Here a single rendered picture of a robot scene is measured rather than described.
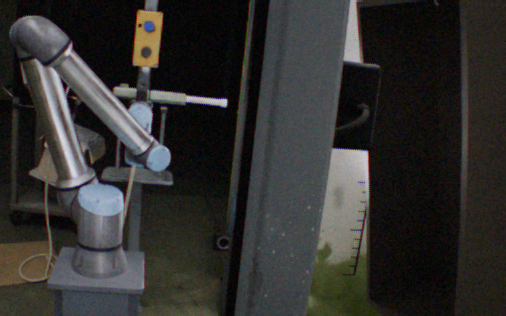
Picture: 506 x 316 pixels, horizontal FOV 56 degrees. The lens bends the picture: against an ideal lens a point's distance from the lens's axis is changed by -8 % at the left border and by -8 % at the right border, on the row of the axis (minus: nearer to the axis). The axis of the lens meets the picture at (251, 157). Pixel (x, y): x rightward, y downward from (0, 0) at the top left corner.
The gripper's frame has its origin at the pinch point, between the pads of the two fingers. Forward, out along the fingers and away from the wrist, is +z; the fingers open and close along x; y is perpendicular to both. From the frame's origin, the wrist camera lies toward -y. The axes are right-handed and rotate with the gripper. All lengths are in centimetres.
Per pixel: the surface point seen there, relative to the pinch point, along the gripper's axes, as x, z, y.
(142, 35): -2.7, 23.8, -28.2
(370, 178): 88, -44, 17
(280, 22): 11, -184, -27
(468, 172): 88, -104, 0
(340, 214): 100, 8, 49
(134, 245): 0, 29, 77
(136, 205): 0, 29, 56
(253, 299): 12, -185, -6
